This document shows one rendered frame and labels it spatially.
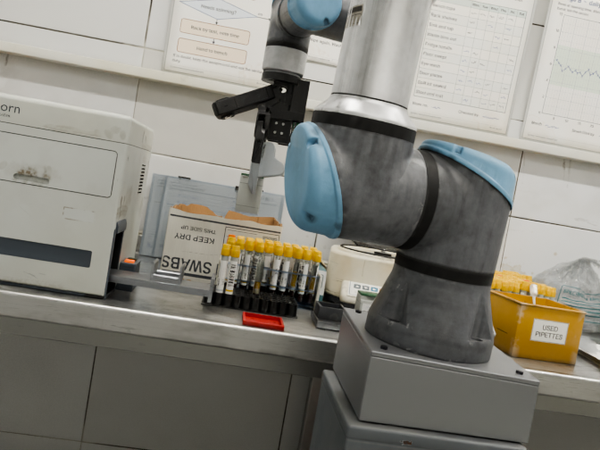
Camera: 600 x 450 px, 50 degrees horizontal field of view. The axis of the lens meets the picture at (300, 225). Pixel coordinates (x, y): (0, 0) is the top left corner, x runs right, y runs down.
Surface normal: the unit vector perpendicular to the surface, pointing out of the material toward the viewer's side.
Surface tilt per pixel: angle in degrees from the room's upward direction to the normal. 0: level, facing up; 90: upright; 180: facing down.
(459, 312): 75
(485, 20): 93
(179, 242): 89
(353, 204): 108
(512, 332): 90
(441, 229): 118
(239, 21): 94
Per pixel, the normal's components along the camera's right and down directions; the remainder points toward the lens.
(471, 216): 0.26, 0.20
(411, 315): -0.43, -0.32
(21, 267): 0.10, 0.07
